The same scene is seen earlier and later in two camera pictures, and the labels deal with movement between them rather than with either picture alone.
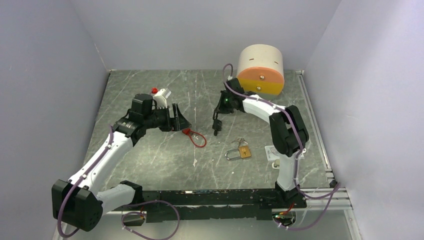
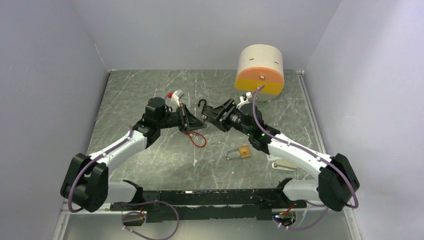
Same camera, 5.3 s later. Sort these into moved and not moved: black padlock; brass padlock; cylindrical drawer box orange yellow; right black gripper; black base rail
Moved: black padlock; right black gripper
Not moved: black base rail; brass padlock; cylindrical drawer box orange yellow
